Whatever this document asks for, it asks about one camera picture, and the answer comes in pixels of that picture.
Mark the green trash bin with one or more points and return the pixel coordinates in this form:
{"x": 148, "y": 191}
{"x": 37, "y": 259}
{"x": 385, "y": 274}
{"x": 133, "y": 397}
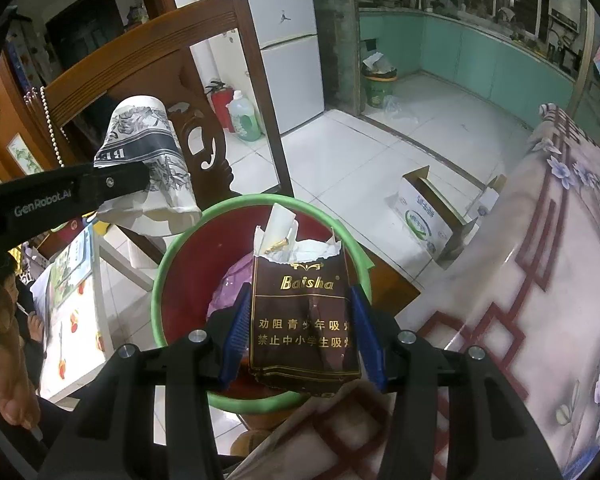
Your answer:
{"x": 378, "y": 92}

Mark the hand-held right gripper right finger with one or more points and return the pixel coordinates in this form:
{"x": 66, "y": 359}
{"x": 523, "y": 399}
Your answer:
{"x": 370, "y": 345}

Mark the patterned paper cup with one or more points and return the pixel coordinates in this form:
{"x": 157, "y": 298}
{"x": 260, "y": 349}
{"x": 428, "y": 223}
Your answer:
{"x": 150, "y": 150}

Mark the white green cardboard box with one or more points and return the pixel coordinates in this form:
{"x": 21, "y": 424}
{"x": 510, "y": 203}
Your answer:
{"x": 425, "y": 220}

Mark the red bin with green rim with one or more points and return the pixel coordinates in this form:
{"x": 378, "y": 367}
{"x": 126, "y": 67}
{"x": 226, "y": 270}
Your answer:
{"x": 190, "y": 280}

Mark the pink plastic bag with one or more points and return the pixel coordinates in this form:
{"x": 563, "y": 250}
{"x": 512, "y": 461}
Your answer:
{"x": 230, "y": 285}

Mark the clear plastic bag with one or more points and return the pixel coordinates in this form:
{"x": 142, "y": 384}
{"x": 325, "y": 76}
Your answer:
{"x": 400, "y": 110}

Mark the framed picture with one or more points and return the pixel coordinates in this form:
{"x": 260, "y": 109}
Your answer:
{"x": 25, "y": 155}

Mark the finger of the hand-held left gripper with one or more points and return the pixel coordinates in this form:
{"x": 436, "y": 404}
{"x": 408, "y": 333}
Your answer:
{"x": 125, "y": 180}

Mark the carved wooden chair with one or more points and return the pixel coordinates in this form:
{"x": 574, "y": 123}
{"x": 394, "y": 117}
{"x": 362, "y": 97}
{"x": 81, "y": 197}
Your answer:
{"x": 145, "y": 55}

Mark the white refrigerator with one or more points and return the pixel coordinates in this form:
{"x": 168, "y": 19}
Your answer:
{"x": 290, "y": 75}

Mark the red fire extinguisher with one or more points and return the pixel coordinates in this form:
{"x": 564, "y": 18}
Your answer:
{"x": 222, "y": 107}

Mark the teal kitchen cabinets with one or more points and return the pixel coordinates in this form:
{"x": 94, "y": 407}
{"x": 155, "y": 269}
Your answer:
{"x": 480, "y": 55}

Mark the green detergent bottle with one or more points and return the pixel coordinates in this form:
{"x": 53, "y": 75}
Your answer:
{"x": 244, "y": 120}

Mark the person's left hand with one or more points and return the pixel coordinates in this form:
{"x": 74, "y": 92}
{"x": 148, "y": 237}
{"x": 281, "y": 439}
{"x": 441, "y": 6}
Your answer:
{"x": 10, "y": 375}

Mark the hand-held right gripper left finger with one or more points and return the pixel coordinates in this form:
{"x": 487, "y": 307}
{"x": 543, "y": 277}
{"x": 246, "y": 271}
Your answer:
{"x": 235, "y": 340}

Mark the small white blue box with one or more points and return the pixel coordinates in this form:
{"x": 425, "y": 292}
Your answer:
{"x": 492, "y": 197}

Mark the white fruit print table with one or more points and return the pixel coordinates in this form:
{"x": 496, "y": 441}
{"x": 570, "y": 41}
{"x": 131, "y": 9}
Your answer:
{"x": 70, "y": 310}

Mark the brown cigarette pack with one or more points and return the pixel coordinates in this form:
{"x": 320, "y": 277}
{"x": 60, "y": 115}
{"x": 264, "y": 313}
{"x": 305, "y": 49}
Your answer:
{"x": 300, "y": 320}

